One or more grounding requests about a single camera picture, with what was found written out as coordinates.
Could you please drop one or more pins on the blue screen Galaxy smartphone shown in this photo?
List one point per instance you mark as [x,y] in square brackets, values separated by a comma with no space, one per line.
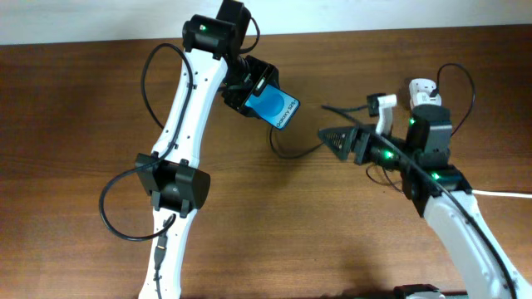
[274,106]

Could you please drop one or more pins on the white power strip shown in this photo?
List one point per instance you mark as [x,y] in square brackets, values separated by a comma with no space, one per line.
[420,90]

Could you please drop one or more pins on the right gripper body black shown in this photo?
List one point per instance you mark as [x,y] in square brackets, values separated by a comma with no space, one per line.
[378,151]

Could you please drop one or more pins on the white USB charger plug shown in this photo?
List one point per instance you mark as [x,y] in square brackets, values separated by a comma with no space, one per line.
[423,98]

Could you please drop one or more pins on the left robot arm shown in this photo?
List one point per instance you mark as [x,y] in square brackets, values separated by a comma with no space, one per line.
[215,62]

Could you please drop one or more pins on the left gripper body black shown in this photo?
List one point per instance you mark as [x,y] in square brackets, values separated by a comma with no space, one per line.
[245,79]

